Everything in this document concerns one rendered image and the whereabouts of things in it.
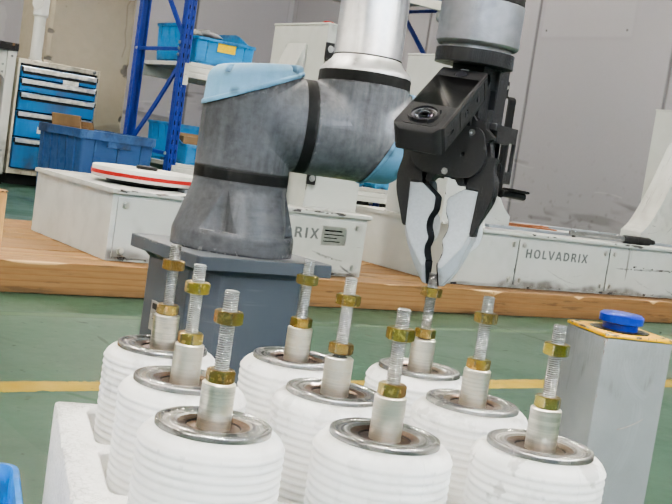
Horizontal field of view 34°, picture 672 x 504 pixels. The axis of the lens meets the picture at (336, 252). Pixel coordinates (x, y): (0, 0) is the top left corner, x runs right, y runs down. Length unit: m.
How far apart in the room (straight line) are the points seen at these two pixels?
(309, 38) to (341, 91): 1.93
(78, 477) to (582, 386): 0.46
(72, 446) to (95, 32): 6.41
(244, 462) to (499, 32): 0.47
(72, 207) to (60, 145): 2.41
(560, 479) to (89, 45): 6.59
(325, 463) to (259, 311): 0.59
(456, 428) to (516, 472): 0.11
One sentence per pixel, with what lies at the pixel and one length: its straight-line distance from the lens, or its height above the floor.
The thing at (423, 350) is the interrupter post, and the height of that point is 0.27.
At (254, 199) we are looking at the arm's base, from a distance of 1.29.
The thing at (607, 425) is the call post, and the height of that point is 0.23.
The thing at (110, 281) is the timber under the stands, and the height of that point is 0.04.
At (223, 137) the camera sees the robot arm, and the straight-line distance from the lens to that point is 1.30.
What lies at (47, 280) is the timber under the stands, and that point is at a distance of 2.70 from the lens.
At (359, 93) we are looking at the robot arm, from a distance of 1.32.
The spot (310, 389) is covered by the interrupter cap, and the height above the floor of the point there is 0.25.
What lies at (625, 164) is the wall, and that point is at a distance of 7.25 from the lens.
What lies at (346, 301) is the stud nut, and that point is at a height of 0.33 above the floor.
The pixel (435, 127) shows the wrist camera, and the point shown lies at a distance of 0.89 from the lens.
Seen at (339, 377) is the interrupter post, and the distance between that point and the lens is 0.84.
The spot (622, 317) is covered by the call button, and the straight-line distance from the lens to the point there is 1.02.
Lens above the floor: 0.44
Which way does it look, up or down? 5 degrees down
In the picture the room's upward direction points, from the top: 8 degrees clockwise
